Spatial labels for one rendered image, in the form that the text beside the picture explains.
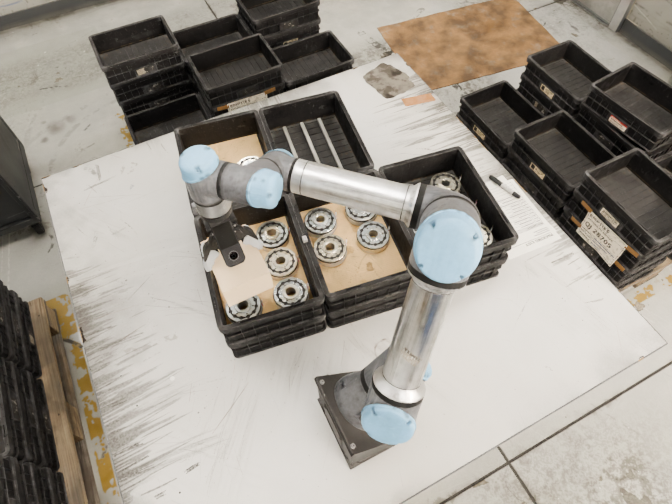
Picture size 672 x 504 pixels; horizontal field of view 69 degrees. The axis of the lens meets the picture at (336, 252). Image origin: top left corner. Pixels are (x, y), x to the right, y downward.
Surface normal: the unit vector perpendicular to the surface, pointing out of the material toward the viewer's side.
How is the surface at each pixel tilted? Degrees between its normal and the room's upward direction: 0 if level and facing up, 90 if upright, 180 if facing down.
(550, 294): 0
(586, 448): 0
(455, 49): 0
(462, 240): 51
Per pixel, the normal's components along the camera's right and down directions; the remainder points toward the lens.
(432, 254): -0.21, 0.28
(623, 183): -0.02, -0.53
